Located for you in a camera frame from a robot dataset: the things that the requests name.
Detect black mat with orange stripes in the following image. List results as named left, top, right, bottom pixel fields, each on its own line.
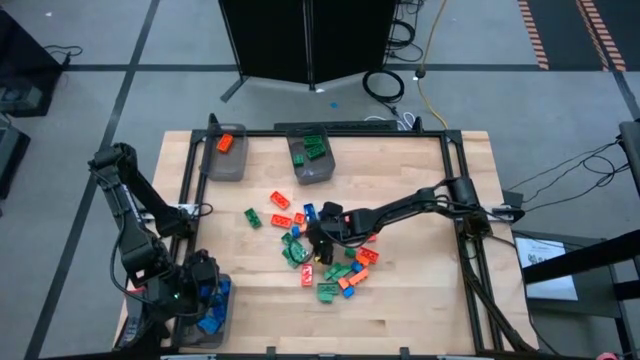
left=516, top=0, right=640, bottom=73

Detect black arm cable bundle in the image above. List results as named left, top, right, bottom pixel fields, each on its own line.
left=452, top=238, right=539, bottom=354

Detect yellow extension cable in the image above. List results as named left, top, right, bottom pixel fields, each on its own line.
left=416, top=0, right=450, bottom=130

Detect coiled black cable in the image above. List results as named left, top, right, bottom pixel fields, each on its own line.
left=362, top=69, right=406, bottom=105

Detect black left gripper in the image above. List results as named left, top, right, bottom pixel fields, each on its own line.
left=154, top=251, right=221, bottom=321

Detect thin black floor cables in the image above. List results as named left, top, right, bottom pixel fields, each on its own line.
left=504, top=139, right=632, bottom=214

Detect black aluminium table frame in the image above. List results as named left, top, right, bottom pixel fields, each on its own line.
left=167, top=113, right=539, bottom=354

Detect black beam desk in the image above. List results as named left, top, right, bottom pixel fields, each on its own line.
left=519, top=227, right=640, bottom=360

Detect black equipment case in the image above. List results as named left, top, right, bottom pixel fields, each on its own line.
left=0, top=124, right=31, bottom=201

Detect grey red-topped holder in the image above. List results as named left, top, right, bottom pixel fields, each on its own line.
left=122, top=288, right=146, bottom=346

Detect black floor cable bundle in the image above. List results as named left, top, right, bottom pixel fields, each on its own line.
left=387, top=0, right=426, bottom=64

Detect white paper sheet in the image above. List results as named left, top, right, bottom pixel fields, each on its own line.
left=514, top=237, right=580, bottom=302

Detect thin black floor cable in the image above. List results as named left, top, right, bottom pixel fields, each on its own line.
left=43, top=43, right=84, bottom=67

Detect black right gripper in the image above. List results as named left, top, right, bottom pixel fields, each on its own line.
left=308, top=200, right=364, bottom=266

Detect translucent grey plastic bin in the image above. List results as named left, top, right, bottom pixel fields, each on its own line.
left=285, top=127, right=337, bottom=186
left=172, top=271, right=238, bottom=349
left=208, top=123, right=250, bottom=183

